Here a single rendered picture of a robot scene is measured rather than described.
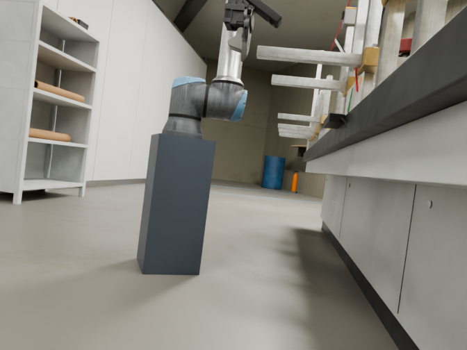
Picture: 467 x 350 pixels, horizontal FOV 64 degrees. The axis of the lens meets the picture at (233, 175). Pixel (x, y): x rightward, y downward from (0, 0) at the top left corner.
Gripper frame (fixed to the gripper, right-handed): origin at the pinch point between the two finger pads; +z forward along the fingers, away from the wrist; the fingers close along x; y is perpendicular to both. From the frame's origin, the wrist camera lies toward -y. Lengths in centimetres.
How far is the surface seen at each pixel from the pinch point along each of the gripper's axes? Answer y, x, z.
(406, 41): -43.3, 3.7, -6.9
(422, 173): -35, 52, 29
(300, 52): -15.8, 1.5, -2.3
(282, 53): -10.8, 1.5, -1.5
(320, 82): -24.1, -23.5, -0.5
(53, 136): 192, -201, 27
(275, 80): -8.5, -23.5, 0.5
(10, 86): 197, -148, -6
